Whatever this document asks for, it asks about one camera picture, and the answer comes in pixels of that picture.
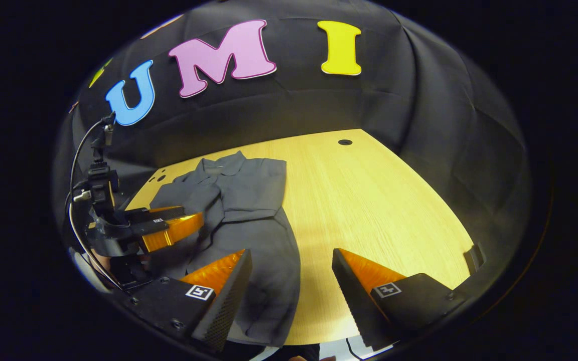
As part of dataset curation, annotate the grey cable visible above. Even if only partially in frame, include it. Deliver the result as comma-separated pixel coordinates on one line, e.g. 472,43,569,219
67,116,124,291

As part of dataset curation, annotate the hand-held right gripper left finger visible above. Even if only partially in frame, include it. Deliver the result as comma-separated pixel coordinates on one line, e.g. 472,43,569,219
117,249,253,354

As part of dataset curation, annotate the grey collared shirt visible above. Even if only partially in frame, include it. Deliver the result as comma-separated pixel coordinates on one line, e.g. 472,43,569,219
149,150,302,347

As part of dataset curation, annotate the black table edge clamp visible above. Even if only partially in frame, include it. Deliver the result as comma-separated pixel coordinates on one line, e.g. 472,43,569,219
464,244,486,275

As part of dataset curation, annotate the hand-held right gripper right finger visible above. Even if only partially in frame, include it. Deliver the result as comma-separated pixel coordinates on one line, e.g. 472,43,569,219
332,248,468,351

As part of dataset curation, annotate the black cable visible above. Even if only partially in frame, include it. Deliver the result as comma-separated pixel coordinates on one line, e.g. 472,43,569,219
345,337,366,361

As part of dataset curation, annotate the black backdrop cloth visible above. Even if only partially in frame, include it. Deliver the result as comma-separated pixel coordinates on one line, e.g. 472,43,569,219
51,0,533,281

